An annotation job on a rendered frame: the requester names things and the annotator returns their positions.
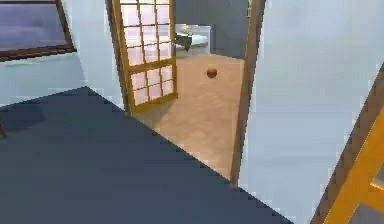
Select yellow glass-paned room door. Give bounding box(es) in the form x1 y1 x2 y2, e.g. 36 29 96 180
111 0 179 115

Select white bed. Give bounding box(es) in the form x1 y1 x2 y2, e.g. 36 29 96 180
175 23 212 57

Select brown framed window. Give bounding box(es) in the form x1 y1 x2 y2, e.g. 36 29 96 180
0 0 78 63

